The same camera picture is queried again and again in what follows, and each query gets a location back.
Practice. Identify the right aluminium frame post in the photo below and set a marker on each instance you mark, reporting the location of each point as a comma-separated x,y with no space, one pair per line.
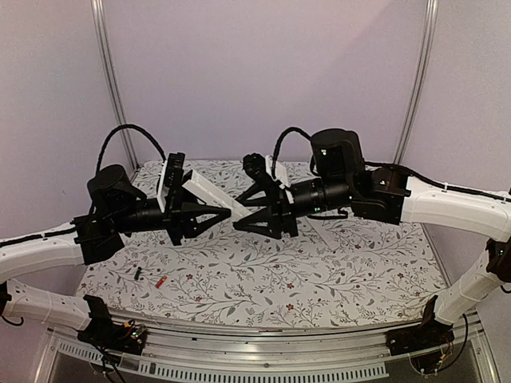
425,50

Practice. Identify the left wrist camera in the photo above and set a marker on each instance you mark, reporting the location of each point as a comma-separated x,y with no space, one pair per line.
169,186

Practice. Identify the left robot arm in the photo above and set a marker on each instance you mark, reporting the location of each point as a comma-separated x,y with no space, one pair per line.
119,209

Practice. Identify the floral patterned table mat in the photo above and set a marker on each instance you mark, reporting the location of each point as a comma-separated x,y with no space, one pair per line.
347,272

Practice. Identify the front aluminium rail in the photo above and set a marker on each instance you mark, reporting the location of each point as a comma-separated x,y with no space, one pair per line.
181,351

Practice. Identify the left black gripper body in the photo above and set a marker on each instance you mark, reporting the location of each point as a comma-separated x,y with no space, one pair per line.
173,220

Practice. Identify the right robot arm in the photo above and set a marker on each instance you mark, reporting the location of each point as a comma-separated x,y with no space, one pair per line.
387,193

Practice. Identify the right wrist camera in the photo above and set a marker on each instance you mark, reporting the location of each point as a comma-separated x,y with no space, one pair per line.
265,173

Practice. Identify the white remote control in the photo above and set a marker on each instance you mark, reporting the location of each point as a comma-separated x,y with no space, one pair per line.
210,194

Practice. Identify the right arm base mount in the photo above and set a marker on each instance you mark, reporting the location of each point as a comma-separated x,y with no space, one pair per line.
428,333

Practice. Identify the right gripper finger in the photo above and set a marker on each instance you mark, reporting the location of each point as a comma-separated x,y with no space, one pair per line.
261,193
261,222

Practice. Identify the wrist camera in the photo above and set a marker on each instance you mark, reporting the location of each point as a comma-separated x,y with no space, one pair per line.
169,186
265,173

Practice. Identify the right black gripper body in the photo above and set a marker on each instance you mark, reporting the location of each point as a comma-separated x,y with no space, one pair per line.
281,211

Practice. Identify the red orange battery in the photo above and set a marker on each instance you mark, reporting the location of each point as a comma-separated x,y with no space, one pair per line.
161,282

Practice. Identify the left aluminium frame post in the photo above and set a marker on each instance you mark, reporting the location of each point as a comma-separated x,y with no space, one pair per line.
100,26

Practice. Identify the aluminium frame post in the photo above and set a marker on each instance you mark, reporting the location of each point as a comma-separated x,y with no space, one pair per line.
100,26
425,50

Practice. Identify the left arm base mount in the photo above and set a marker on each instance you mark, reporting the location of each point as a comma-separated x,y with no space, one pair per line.
103,333

